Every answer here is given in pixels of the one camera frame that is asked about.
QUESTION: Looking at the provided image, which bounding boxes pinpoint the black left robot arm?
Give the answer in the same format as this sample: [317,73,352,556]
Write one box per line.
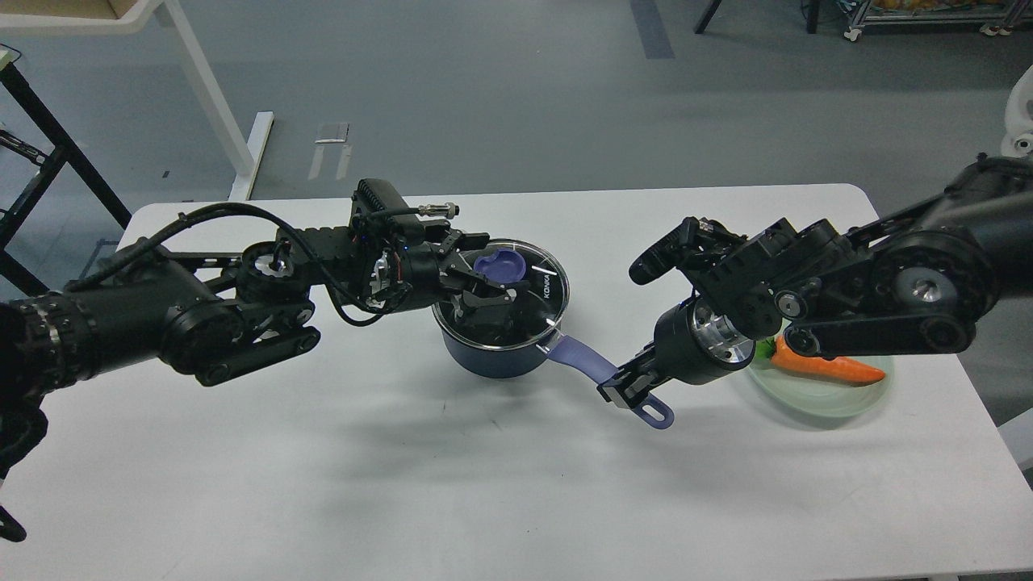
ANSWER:
[2,203,528,475]

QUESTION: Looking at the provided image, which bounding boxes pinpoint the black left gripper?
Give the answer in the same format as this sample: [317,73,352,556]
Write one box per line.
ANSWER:
[366,234,517,324]

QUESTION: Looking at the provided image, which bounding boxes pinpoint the metal wheeled cart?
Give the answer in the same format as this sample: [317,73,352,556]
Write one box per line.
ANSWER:
[836,1,1031,43]

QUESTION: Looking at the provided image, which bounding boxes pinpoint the white office chair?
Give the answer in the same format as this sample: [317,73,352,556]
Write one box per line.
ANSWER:
[1000,66,1033,158]

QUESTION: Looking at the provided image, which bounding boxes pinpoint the white desk frame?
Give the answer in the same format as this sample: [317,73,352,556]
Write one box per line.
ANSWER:
[0,0,275,203]

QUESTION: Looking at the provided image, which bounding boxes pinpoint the glass pot lid purple knob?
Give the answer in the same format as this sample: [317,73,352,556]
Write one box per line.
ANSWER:
[433,239,571,353]

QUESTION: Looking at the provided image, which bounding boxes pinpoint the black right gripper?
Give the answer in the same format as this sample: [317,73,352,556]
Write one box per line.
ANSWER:
[597,299,757,411]

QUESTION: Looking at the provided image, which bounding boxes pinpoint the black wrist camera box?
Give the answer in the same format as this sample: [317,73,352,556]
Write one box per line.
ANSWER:
[348,179,460,244]

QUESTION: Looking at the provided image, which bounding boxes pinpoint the black metal rack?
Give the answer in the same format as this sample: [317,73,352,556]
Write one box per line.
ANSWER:
[1,48,132,295]

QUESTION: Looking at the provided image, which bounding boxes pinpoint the pale green plate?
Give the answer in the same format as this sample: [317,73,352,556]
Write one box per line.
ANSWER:
[747,346,894,419]

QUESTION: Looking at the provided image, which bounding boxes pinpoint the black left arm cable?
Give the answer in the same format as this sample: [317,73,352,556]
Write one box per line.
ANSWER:
[65,202,388,328]

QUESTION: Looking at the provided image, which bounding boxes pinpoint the black furniture leg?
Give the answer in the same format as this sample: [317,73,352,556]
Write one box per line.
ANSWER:
[693,0,723,36]

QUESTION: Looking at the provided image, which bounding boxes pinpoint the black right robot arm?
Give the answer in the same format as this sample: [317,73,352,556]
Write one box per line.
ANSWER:
[598,155,1032,409]

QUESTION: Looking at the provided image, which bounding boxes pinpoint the dark blue saucepan purple handle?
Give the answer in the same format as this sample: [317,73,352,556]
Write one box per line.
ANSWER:
[432,240,675,430]

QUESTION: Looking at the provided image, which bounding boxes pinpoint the orange toy carrot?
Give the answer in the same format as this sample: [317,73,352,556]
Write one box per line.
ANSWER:
[755,335,888,387]

